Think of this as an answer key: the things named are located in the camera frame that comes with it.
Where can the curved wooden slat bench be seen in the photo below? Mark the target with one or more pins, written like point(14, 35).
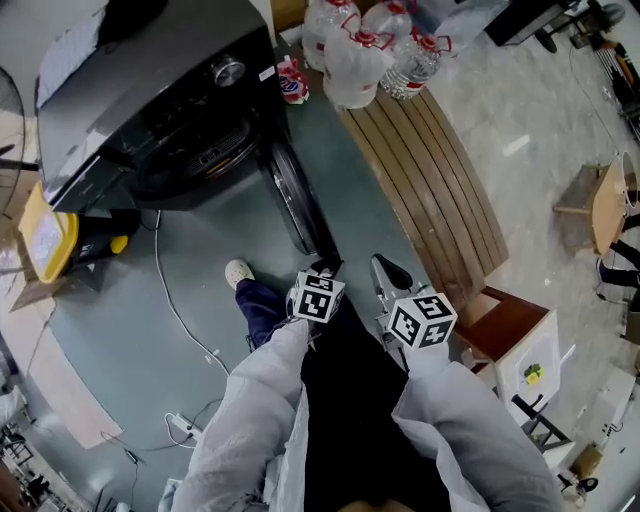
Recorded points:
point(430, 190)

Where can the person's black clothing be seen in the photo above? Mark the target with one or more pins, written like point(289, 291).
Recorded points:
point(355, 410)

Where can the white cloth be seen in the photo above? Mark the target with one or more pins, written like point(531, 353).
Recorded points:
point(70, 55)

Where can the white board panel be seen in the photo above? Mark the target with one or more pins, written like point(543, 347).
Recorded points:
point(535, 360)

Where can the red white detergent bag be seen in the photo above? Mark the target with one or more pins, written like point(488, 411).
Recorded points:
point(292, 82)

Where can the person's right forearm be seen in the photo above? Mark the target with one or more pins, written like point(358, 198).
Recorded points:
point(470, 430)

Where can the round washing machine door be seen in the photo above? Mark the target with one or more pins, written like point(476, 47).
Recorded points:
point(292, 195)

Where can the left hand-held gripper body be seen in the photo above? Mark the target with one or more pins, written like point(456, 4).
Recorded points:
point(315, 300)

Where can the person's left forearm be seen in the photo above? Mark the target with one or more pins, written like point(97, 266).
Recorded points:
point(240, 415)

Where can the person's white shoe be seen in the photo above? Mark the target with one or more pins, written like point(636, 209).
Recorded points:
point(238, 272)

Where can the white power strip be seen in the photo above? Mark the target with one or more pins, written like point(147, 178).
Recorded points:
point(181, 426)

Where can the standing fan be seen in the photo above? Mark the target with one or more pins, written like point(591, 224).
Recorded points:
point(10, 150)

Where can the black metal frame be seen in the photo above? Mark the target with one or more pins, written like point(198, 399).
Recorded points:
point(542, 425)

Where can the large clear water bottle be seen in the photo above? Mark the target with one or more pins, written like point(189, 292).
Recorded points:
point(325, 25)
point(387, 17)
point(412, 67)
point(352, 70)

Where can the cardboard box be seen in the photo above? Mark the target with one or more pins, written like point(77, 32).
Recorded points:
point(586, 459)

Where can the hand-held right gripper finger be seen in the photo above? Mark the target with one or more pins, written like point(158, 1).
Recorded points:
point(395, 272)

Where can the black yellow machine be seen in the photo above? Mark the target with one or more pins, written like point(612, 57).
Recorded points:
point(107, 235)

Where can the yellow plastic bin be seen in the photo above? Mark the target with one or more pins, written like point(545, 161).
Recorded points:
point(47, 235)

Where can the black box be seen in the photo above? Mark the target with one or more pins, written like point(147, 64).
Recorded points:
point(535, 20)

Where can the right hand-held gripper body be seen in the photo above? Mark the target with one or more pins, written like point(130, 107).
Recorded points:
point(420, 320)

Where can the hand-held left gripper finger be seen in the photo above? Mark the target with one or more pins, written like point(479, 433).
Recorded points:
point(325, 266)

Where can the dark grey washing machine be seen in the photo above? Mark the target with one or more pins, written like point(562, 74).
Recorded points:
point(150, 90)

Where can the person's dark blue leg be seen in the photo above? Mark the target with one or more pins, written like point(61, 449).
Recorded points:
point(260, 310)

